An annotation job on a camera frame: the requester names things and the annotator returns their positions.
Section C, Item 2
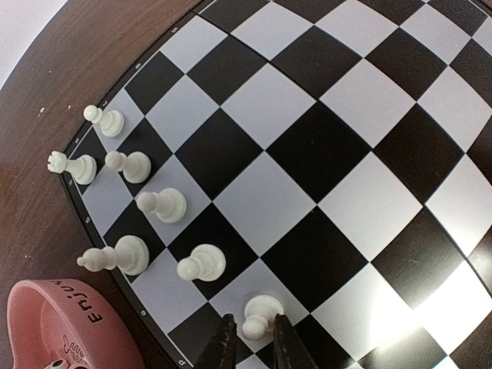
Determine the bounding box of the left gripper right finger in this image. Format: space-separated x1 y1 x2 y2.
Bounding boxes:
273 314 317 369

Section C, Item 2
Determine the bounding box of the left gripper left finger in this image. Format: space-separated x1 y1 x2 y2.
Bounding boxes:
194 314 238 369

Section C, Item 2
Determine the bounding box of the white pawn five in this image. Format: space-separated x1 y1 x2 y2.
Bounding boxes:
241 294 284 341

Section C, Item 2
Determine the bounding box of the white bishop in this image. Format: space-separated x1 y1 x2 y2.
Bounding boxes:
77 235 149 276

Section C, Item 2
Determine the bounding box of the white rook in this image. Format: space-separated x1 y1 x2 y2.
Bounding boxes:
47 151 97 185

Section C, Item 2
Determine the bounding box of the white chess pieces pile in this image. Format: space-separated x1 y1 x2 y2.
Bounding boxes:
43 358 70 369

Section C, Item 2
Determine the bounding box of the black white chess board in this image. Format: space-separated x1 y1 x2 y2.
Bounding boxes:
62 1 491 368

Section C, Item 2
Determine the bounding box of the white pawn four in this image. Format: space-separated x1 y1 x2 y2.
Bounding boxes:
177 244 227 282

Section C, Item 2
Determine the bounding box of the white pawn three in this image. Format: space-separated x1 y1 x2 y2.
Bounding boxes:
136 188 187 224

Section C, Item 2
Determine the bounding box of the pink bowl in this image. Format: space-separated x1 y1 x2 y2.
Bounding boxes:
7 278 145 368

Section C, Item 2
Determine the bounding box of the white pawn two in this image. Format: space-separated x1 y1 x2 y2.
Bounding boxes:
105 151 151 184

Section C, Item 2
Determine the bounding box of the white pawn one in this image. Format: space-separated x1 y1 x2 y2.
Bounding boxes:
83 105 125 138

